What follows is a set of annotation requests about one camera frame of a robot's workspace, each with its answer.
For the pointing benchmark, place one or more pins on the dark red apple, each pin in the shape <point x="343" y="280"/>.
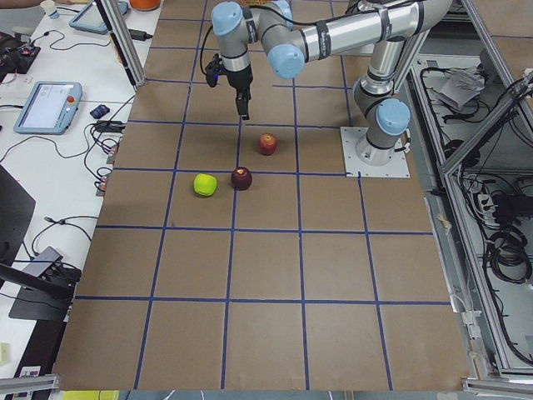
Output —
<point x="241" y="178"/>

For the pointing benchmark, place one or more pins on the orange bucket with lid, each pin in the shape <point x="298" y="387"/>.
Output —
<point x="145" y="5"/>

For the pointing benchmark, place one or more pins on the aluminium frame post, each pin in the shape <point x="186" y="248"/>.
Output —
<point x="122" y="41"/>

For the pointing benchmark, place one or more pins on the green apple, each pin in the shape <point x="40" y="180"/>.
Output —
<point x="205" y="184"/>

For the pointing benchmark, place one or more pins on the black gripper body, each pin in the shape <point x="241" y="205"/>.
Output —
<point x="241" y="79"/>

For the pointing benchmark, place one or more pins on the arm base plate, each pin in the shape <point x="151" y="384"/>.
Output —
<point x="362" y="160"/>

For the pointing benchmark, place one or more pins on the grey usb hub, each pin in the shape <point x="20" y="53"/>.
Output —
<point x="43" y="261"/>

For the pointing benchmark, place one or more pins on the red yellow apple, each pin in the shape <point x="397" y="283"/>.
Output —
<point x="267" y="144"/>

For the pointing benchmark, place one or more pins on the blue teach pendant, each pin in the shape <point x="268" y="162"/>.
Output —
<point x="98" y="16"/>
<point x="50" y="108"/>

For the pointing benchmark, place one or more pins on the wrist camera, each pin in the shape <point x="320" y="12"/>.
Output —
<point x="214" y="69"/>

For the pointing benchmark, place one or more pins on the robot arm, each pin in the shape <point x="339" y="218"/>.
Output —
<point x="290" y="45"/>

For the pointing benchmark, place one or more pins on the paper cup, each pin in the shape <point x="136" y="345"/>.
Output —
<point x="50" y="8"/>

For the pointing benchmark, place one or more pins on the dark checkered pouch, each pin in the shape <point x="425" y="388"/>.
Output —
<point x="100" y="111"/>

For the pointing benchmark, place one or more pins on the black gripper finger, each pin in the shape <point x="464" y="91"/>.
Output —
<point x="242" y="102"/>

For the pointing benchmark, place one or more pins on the black monitor stand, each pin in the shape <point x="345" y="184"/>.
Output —
<point x="46" y="284"/>

